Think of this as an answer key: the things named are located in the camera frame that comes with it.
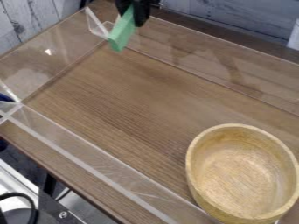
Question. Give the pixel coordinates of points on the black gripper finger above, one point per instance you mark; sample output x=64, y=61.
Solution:
x=142, y=11
x=122, y=6

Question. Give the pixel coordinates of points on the green rectangular block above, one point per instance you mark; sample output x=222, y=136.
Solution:
x=122, y=31

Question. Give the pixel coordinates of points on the light wooden bowl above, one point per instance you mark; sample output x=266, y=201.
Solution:
x=242, y=174

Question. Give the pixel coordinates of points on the black table leg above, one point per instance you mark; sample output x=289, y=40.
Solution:
x=50, y=185

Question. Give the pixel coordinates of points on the clear acrylic corner bracket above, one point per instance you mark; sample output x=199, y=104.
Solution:
x=102, y=29

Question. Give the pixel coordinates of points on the clear acrylic wall panel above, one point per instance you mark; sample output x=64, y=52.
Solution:
x=115, y=201

